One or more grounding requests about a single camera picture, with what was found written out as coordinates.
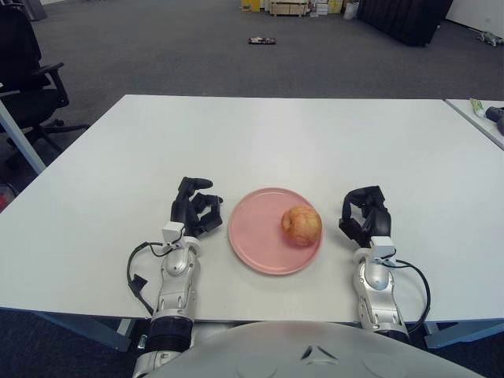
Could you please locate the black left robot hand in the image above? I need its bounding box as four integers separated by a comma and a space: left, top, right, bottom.
169, 176, 224, 239

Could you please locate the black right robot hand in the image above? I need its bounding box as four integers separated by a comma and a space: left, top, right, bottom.
337, 184, 393, 250

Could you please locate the red yellow apple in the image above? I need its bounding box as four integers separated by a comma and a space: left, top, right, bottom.
280, 205, 323, 247

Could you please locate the pink round plate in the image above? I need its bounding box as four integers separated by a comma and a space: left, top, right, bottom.
228, 187, 324, 276

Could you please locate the grey robot torso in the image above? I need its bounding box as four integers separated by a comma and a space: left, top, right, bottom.
155, 321, 480, 378

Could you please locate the red object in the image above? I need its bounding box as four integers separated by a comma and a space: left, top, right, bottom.
0, 183, 19, 209

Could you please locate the grey-blue desk leg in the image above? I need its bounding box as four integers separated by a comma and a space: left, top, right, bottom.
0, 82, 47, 174

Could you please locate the black office chair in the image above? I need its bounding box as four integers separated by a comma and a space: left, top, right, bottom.
0, 0, 91, 166

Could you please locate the black fabric partition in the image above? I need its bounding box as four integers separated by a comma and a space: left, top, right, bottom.
357, 0, 454, 48

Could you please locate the grey robot dog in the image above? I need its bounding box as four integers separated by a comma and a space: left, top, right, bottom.
476, 31, 503, 47

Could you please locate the pile of white boxes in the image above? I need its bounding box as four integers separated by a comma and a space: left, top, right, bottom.
310, 0, 346, 17

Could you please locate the wooden crate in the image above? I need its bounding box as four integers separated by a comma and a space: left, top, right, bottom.
269, 0, 310, 17

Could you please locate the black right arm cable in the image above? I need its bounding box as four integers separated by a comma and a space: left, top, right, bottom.
380, 258, 431, 328

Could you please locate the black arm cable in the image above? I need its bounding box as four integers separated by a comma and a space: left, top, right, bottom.
380, 258, 431, 328
126, 240, 172, 316

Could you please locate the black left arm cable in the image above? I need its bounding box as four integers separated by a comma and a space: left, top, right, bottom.
126, 240, 172, 316

